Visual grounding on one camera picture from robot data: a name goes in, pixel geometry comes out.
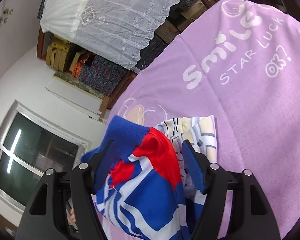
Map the stack of yellow boxes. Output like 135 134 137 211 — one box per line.
45 36 87 72

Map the blue red white hooded jacket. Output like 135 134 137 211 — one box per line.
80 115 219 240

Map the white framed window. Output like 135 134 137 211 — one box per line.
0 100 93 213

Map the purple printed blanket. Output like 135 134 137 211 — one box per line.
91 0 300 240

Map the stack of orange boxes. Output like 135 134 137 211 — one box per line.
74 51 93 78

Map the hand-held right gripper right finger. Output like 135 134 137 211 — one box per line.
181 140 282 240

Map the white lace curtain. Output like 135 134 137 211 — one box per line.
39 0 200 71

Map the wooden storage bench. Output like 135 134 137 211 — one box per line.
140 0 217 71

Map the stack of dark floral boxes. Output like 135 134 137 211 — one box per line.
79 55 130 97

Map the white flat board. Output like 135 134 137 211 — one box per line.
45 76 108 125

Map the brown wooden shelf unit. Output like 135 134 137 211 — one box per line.
36 27 141 117

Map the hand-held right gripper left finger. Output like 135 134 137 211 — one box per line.
15 140 113 240

